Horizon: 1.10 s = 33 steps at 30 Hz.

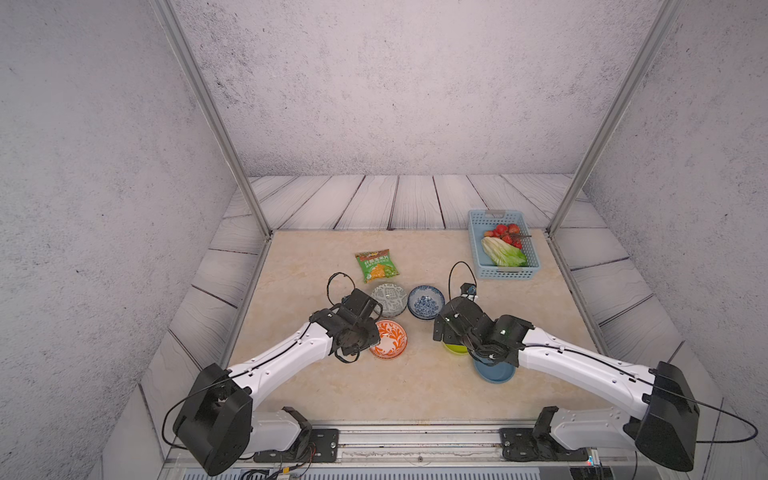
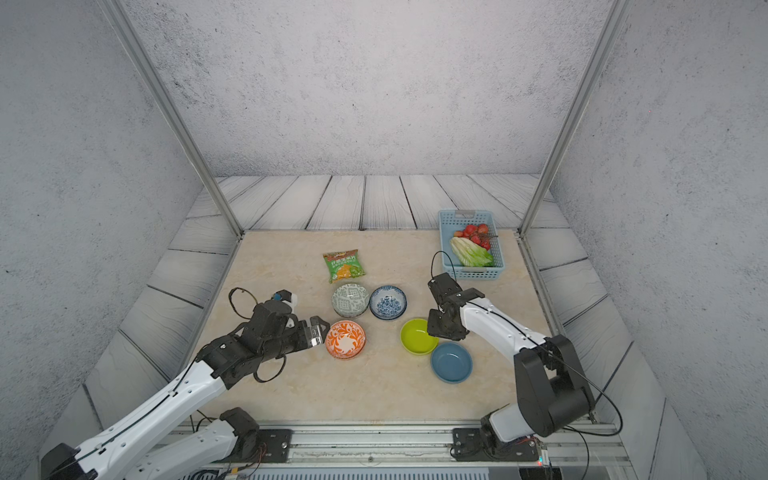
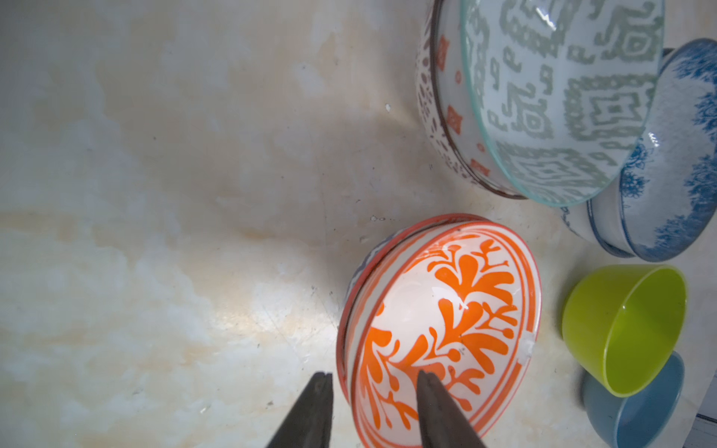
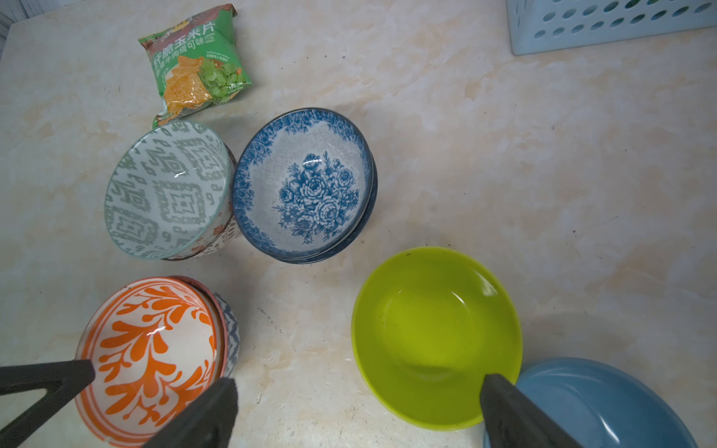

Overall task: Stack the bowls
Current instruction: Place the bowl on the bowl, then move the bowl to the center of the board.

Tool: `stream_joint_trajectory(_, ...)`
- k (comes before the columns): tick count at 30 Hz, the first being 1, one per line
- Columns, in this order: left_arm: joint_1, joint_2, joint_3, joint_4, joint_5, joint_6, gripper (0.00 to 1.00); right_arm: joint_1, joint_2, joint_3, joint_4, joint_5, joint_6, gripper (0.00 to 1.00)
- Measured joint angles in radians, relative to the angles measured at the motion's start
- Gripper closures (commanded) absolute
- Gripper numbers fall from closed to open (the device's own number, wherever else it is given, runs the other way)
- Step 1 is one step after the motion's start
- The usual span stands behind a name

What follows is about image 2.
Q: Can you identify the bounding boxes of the green patterned white bowl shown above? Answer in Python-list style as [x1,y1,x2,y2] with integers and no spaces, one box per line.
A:
[331,283,370,318]

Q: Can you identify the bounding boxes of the slate blue plastic bowl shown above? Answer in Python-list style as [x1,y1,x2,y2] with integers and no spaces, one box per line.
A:
[430,343,474,384]

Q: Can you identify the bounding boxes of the green lettuce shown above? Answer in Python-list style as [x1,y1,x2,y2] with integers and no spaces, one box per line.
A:
[450,237,494,268]

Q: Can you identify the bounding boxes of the aluminium frame post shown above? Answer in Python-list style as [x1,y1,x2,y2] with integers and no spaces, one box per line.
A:
[98,0,244,240]
[518,0,632,239]

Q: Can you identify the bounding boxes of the blue floral bowl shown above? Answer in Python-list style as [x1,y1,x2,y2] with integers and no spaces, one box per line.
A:
[369,285,407,321]

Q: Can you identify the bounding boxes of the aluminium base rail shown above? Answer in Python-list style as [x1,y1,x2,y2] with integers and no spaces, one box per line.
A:
[107,419,631,480]

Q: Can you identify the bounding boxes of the aluminium frame post left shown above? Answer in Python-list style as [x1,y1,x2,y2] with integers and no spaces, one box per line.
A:
[98,0,244,240]

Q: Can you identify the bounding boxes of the light blue plastic basket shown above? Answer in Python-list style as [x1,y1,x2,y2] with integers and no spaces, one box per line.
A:
[438,210,505,280]

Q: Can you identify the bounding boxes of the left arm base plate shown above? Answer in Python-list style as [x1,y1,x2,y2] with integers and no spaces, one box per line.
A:
[215,429,293,464]

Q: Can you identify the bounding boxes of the aluminium frame post right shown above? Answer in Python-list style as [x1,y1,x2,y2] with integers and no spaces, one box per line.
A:
[518,0,632,239]

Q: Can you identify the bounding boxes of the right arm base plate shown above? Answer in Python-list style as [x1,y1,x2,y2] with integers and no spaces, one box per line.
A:
[449,427,541,462]

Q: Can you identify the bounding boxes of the red strawberries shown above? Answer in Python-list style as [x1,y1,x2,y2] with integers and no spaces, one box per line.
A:
[453,224,493,250]

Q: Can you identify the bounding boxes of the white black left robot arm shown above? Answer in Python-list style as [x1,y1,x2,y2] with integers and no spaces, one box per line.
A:
[40,291,330,479]

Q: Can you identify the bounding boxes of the lime green plastic bowl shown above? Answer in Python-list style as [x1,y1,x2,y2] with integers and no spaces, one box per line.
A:
[400,318,439,356]

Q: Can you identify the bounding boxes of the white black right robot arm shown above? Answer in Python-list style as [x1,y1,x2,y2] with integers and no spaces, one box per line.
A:
[427,289,595,443]

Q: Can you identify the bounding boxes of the orange leaf pattern bowl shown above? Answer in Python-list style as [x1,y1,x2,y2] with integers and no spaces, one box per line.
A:
[325,320,367,360]

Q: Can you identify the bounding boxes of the green corn chips bag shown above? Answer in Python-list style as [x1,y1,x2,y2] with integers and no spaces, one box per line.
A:
[323,249,366,283]

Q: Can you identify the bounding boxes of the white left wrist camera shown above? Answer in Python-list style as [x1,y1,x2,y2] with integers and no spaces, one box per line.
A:
[272,290,298,309]

